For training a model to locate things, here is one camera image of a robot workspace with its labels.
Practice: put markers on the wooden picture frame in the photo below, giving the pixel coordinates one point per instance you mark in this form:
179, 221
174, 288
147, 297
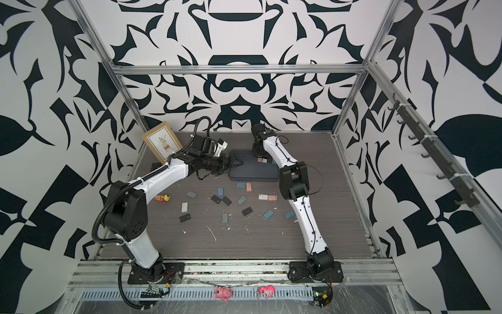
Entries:
162, 141

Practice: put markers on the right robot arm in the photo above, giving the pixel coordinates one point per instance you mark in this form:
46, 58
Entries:
295, 188

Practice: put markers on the black eraser lower centre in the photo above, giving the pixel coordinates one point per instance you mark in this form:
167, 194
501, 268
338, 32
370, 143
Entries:
247, 211

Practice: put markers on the red yellow toy fish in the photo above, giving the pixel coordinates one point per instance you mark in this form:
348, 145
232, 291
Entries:
164, 198

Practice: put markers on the pink toy left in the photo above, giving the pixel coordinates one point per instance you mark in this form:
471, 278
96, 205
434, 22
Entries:
223, 293

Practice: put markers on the pink toy right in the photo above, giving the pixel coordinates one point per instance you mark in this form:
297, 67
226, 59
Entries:
266, 292

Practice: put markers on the black eraser left pair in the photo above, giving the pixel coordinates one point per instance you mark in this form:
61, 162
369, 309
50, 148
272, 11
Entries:
216, 199

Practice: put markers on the black wall hook rail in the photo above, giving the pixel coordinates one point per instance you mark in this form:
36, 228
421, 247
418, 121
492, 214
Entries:
436, 150

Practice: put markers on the black eraser pair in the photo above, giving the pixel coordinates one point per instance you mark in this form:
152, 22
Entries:
216, 199
226, 200

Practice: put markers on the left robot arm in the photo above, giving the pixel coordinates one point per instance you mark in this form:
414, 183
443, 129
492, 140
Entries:
125, 217

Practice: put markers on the small circuit board right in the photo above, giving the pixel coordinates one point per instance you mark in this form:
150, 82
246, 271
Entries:
323, 298

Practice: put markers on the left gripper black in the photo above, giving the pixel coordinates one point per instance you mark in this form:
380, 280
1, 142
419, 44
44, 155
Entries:
223, 167

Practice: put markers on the grey-blue eraser centre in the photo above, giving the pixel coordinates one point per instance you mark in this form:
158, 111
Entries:
242, 200

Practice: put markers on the small circuit board left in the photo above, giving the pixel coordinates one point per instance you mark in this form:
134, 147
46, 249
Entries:
156, 292

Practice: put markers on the dark grey storage tray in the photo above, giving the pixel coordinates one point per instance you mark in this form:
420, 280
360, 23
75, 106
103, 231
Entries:
252, 170

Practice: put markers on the black remote control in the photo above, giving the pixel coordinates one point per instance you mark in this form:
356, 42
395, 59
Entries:
156, 166

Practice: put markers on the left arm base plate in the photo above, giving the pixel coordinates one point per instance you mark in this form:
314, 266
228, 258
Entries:
167, 272

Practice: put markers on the black eraser lower left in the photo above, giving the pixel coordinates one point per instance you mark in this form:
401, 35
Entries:
185, 218

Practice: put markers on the pink toy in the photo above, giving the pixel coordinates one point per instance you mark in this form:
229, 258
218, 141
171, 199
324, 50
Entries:
223, 293
266, 292

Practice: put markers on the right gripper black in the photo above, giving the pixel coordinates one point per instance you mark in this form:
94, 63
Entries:
253, 152

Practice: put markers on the small circuit board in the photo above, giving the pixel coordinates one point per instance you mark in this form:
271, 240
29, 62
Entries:
156, 292
323, 298

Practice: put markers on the black eraser right pair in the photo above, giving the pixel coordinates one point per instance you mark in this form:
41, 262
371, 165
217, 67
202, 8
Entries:
226, 200

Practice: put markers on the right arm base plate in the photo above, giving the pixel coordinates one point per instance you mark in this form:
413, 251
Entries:
304, 272

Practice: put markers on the white slotted cable duct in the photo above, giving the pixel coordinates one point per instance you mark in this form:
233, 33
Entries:
297, 293

